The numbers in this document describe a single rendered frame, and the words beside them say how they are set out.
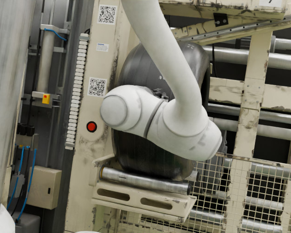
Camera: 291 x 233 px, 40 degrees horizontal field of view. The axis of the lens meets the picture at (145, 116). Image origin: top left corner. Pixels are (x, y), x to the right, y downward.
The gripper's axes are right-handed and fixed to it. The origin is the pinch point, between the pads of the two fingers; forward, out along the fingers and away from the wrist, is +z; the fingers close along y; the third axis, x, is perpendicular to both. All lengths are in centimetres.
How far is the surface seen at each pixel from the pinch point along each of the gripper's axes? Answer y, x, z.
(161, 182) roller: -2.9, 33.6, 11.4
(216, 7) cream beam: -9, -34, 55
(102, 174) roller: 20.0, 35.0, 11.1
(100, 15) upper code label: 32.8, -24.3, 27.0
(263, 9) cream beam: -29, -35, 55
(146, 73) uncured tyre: 6.4, -5.4, 7.6
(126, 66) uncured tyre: 14.8, -6.6, 10.8
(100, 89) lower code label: 28.7, 4.6, 23.0
